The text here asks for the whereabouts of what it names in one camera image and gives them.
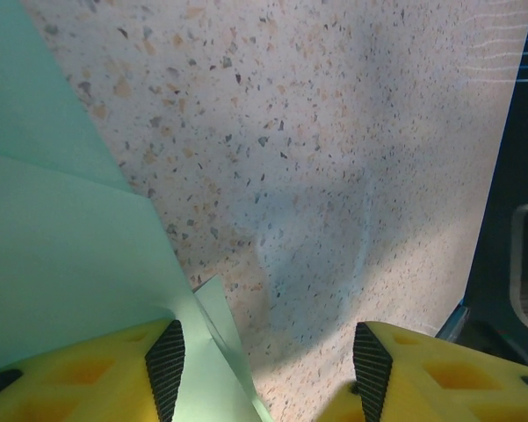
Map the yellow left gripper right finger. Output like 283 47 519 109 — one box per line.
321 320 528 422

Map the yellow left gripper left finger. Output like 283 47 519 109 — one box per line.
0 318 187 422

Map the light green paper sheet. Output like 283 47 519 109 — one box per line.
0 0 271 422

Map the blue table edge trim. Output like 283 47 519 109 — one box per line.
434 0 528 349

